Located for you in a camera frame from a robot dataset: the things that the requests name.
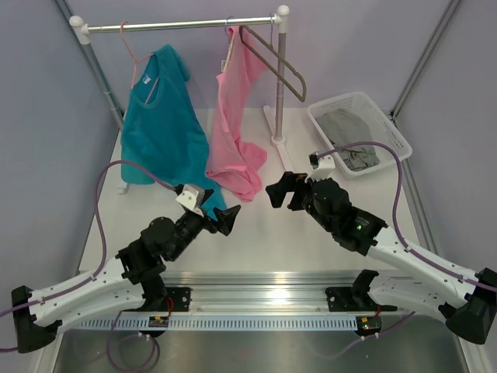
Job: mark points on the aluminium mounting rail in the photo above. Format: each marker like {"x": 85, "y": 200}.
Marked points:
{"x": 260, "y": 293}

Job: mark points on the white and metal clothes rack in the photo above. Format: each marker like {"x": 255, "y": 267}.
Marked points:
{"x": 287, "y": 78}

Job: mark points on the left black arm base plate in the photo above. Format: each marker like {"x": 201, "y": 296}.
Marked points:
{"x": 177, "y": 299}

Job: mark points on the slotted white cable duct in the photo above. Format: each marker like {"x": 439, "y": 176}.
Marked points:
{"x": 142, "y": 322}

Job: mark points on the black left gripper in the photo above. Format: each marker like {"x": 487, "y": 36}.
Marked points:
{"x": 225, "y": 218}

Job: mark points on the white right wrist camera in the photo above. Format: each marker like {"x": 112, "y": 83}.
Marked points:
{"x": 322, "y": 168}

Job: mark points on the pink wire hanger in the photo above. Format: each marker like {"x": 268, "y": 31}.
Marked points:
{"x": 136, "y": 62}

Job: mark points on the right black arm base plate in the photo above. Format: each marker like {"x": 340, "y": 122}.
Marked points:
{"x": 344, "y": 299}

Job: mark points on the cream hanger with metal hook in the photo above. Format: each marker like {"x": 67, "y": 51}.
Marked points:
{"x": 227, "y": 30}

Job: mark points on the pink t shirt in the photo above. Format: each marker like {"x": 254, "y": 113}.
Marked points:
{"x": 234, "y": 163}

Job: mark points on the white plastic basket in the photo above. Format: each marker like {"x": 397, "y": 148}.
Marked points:
{"x": 381, "y": 128}

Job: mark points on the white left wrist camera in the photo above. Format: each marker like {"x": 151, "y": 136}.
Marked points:
{"x": 191, "y": 198}

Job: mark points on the grey cloth in basket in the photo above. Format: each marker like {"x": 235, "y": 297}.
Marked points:
{"x": 342, "y": 127}

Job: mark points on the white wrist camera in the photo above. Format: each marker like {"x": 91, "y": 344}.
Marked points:
{"x": 191, "y": 198}
{"x": 322, "y": 168}

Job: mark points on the teal t shirt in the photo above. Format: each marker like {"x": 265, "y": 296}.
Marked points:
{"x": 161, "y": 131}

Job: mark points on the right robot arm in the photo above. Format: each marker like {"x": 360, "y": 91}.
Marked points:
{"x": 464, "y": 300}

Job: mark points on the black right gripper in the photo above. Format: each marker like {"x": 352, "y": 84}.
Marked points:
{"x": 290, "y": 182}

